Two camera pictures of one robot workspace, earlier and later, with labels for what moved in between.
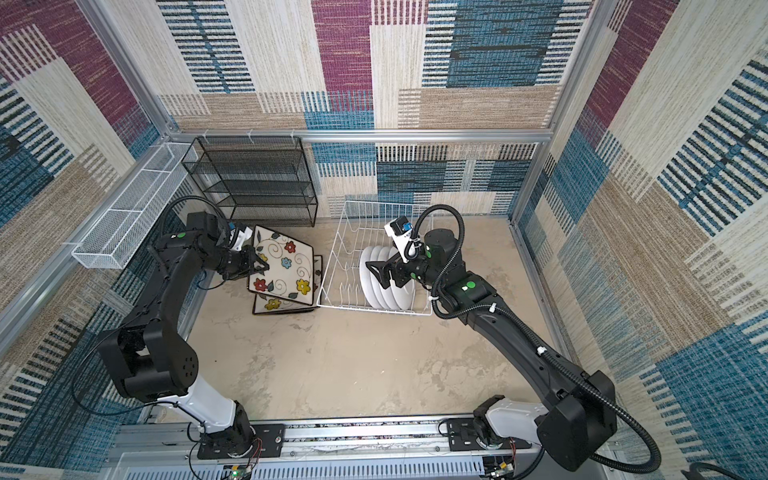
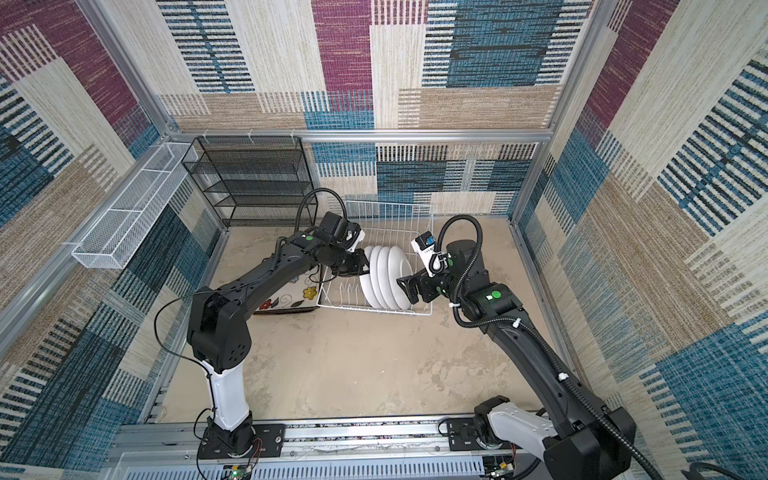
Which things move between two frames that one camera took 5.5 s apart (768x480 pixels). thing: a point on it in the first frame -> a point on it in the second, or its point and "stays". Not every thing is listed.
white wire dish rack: (363, 226) stays
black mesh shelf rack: (256, 178) stays
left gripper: (248, 255) -> (359, 268)
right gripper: (396, 265) -> (410, 287)
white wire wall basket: (113, 238) stays
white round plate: (367, 282) stays
